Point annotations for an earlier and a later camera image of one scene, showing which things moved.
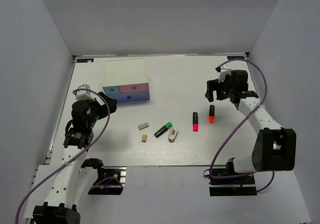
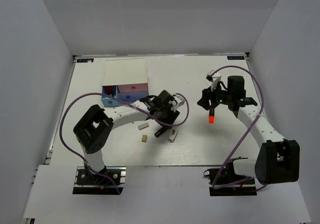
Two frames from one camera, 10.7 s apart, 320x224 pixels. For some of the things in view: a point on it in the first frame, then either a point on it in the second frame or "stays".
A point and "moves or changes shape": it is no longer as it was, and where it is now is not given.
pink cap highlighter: [195, 122] -> [109, 90]
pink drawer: [133, 88] stays
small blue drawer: [111, 89] moves or changes shape
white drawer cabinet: [126, 79] stays
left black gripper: [104, 108] -> [172, 116]
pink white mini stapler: [172, 135] stays
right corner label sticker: [235, 57] stays
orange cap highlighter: [211, 114] stays
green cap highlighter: [168, 126] stays
